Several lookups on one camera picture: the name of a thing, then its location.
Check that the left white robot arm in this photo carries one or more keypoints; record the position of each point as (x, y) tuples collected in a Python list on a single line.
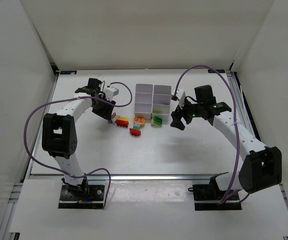
[(59, 136)]

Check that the left white divided container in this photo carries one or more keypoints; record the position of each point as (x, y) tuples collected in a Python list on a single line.
[(143, 101)]

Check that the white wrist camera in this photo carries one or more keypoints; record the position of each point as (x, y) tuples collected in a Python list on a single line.
[(110, 92), (178, 95)]

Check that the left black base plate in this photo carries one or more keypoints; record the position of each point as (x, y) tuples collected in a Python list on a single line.
[(85, 196)]

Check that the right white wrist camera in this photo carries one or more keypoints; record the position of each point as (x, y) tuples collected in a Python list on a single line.
[(178, 95)]

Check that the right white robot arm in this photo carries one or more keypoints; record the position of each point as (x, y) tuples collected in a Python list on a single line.
[(262, 165)]

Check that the white divided container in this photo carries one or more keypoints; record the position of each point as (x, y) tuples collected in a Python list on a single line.
[(143, 101), (161, 102)]

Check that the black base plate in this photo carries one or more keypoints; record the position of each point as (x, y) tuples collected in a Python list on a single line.
[(207, 199), (85, 196)]

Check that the yellow and red lego stack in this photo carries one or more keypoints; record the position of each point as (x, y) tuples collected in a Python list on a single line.
[(123, 122)]

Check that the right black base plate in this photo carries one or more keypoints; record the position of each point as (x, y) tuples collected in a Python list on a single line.
[(207, 199)]

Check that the lilac green red lego stack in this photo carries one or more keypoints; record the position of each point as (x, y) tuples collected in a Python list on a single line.
[(135, 130)]

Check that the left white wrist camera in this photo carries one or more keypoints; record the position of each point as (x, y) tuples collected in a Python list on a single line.
[(110, 92)]

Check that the right white divided container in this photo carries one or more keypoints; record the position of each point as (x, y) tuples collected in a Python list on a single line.
[(161, 102)]

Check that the yellow oval printed lego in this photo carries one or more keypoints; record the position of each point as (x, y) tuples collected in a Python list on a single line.
[(139, 121)]

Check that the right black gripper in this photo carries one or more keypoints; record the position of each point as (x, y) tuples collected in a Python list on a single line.
[(180, 113)]

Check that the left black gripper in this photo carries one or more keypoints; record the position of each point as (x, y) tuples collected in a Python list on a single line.
[(104, 110)]

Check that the green and lime lego stack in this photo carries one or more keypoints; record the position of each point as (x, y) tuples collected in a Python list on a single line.
[(156, 121)]

